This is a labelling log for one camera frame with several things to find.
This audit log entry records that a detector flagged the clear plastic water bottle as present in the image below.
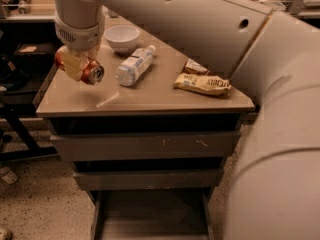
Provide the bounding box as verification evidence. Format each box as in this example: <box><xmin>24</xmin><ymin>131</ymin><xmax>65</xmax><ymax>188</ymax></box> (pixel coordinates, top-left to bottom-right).
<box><xmin>115</xmin><ymin>45</ymin><xmax>156</xmax><ymax>87</ymax></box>

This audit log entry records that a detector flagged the middle drawer grey front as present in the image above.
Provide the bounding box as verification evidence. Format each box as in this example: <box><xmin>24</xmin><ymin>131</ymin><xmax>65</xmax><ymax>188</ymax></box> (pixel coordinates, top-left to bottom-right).
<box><xmin>74</xmin><ymin>169</ymin><xmax>223</xmax><ymax>191</ymax></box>

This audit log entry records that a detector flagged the black stand leg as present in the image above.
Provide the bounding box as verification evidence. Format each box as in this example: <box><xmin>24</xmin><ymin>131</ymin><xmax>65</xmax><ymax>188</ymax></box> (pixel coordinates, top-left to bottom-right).
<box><xmin>0</xmin><ymin>105</ymin><xmax>57</xmax><ymax>162</ymax></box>

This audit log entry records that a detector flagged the red coke can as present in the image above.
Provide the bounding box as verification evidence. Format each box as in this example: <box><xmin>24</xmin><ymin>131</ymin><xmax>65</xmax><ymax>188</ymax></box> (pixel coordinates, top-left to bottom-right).
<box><xmin>55</xmin><ymin>46</ymin><xmax>104</xmax><ymax>85</ymax></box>

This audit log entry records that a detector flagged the small white bottle on floor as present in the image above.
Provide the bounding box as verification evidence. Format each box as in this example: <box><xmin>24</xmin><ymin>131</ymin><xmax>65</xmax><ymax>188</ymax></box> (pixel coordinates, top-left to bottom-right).
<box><xmin>0</xmin><ymin>167</ymin><xmax>17</xmax><ymax>184</ymax></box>

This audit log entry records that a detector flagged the open bottom drawer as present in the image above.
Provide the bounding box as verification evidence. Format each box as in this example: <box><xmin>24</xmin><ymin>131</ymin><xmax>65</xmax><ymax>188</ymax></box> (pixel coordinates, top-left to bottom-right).
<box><xmin>90</xmin><ymin>189</ymin><xmax>214</xmax><ymax>240</ymax></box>

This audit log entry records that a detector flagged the top drawer grey front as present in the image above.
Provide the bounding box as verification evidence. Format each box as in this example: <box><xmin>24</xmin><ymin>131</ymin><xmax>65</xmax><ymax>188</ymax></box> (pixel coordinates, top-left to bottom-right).
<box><xmin>51</xmin><ymin>131</ymin><xmax>240</xmax><ymax>161</ymax></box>

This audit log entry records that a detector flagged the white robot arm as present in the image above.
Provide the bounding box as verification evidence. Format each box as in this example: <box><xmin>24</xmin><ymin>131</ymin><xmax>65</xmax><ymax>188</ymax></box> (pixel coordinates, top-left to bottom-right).
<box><xmin>55</xmin><ymin>0</ymin><xmax>320</xmax><ymax>240</ymax></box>

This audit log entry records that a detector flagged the white bowl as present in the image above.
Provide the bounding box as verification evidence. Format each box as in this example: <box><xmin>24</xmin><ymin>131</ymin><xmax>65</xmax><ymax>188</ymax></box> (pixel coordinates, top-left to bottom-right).
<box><xmin>103</xmin><ymin>25</ymin><xmax>141</xmax><ymax>54</ymax></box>

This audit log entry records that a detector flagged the brown chip bag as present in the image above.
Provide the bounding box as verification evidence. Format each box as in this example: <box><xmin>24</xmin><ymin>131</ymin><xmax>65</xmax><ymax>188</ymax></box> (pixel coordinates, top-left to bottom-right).
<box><xmin>173</xmin><ymin>59</ymin><xmax>232</xmax><ymax>97</ymax></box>

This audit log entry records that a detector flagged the black bag on shelf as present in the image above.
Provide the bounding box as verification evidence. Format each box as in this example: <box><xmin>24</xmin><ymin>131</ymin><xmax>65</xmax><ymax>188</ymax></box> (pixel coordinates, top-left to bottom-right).
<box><xmin>13</xmin><ymin>42</ymin><xmax>57</xmax><ymax>73</ymax></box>

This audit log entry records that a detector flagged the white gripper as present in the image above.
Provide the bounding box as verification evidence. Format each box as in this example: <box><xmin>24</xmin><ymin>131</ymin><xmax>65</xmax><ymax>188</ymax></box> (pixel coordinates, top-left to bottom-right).
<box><xmin>54</xmin><ymin>14</ymin><xmax>105</xmax><ymax>81</ymax></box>

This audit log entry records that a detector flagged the drawer grey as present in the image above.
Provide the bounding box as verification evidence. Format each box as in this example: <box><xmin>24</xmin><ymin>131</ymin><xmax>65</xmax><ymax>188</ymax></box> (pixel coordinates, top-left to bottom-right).
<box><xmin>51</xmin><ymin>131</ymin><xmax>240</xmax><ymax>161</ymax></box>
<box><xmin>74</xmin><ymin>169</ymin><xmax>223</xmax><ymax>191</ymax></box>

